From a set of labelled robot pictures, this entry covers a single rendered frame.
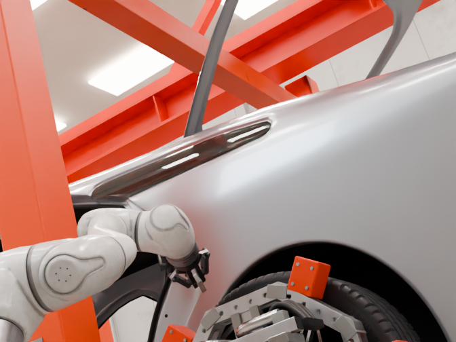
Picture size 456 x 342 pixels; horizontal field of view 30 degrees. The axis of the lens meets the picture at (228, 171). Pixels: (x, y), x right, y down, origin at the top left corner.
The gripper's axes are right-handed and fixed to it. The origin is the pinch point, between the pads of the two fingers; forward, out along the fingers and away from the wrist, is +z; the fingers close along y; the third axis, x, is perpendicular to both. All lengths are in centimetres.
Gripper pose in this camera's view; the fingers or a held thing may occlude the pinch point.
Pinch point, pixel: (199, 283)
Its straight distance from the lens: 241.6
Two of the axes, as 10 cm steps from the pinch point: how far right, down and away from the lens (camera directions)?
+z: 1.8, 5.0, 8.4
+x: -5.8, -6.4, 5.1
